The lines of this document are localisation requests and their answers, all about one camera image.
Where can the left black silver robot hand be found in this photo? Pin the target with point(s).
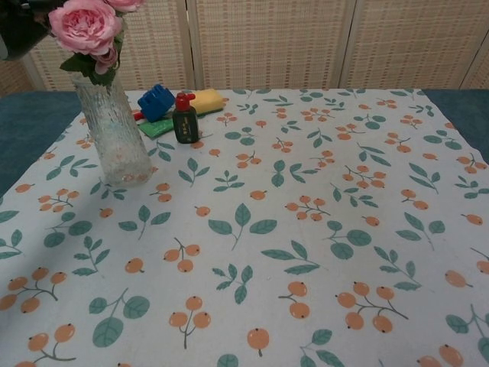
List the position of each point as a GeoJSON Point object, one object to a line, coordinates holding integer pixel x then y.
{"type": "Point", "coordinates": [21, 26]}

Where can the pink artificial flower bouquet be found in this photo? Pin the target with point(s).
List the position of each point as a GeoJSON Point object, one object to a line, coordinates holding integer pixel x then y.
{"type": "Point", "coordinates": [84, 26]}

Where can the transparent textured glass vase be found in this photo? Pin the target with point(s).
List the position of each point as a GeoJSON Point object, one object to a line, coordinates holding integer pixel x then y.
{"type": "Point", "coordinates": [114, 141]}

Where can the woven bamboo screen panel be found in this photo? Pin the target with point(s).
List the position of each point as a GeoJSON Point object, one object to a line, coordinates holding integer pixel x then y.
{"type": "Point", "coordinates": [271, 44]}
{"type": "Point", "coordinates": [11, 74]}
{"type": "Point", "coordinates": [409, 44]}
{"type": "Point", "coordinates": [153, 46]}
{"type": "Point", "coordinates": [479, 42]}

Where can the blue paw-shaped plastic toy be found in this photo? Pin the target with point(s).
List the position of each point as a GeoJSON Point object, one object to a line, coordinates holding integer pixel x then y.
{"type": "Point", "coordinates": [156, 104]}

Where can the green flat packet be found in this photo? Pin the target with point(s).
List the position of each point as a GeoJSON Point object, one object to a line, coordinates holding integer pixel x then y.
{"type": "Point", "coordinates": [158, 127]}

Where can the black ink bottle red cap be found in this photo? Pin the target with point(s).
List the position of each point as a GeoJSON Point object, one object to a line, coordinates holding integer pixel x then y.
{"type": "Point", "coordinates": [184, 122]}

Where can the yellow sponge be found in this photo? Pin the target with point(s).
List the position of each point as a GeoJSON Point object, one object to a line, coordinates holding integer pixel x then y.
{"type": "Point", "coordinates": [208, 100]}

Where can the floral print white tablecloth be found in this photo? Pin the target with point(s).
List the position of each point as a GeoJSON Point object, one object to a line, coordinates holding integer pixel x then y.
{"type": "Point", "coordinates": [267, 229]}

